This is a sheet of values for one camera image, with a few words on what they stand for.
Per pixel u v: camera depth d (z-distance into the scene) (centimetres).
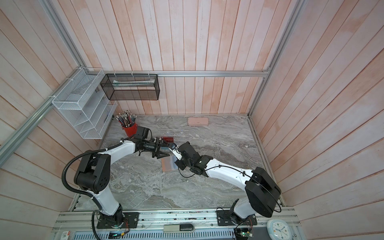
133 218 73
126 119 95
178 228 68
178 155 72
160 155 83
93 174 48
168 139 101
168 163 93
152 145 81
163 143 81
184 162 62
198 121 115
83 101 70
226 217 74
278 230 69
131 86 101
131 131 103
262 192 42
